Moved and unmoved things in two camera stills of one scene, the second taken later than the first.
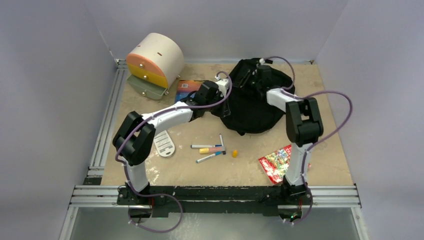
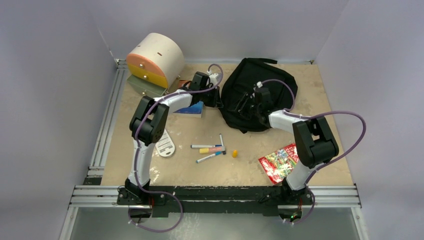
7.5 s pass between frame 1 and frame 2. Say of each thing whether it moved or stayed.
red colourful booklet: stayed
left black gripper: moved
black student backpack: stayed
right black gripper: moved
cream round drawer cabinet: stayed
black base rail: stayed
